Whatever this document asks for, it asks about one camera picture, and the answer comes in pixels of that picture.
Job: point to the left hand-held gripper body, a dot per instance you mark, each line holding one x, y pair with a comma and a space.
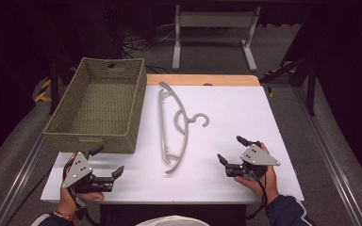
78, 169

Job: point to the white table mat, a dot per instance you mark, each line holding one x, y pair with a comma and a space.
232, 109

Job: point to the person's right hand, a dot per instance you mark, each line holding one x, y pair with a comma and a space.
271, 185

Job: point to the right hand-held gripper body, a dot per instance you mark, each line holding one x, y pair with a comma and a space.
257, 157

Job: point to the white metal stand frame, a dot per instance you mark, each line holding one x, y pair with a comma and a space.
213, 19

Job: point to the person's white cap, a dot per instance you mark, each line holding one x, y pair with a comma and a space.
172, 221

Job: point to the metal floor rail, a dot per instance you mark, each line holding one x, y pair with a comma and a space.
330, 157
19, 182

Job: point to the yellow black floor tape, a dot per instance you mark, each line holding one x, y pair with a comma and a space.
43, 94

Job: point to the green woven basket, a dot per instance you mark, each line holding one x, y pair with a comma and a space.
102, 103

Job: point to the person's left hand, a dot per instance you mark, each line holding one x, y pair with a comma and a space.
67, 204

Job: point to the black metal stand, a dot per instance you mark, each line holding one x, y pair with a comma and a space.
308, 72

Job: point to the grey plastic clothes hanger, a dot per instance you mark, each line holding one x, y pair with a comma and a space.
186, 132

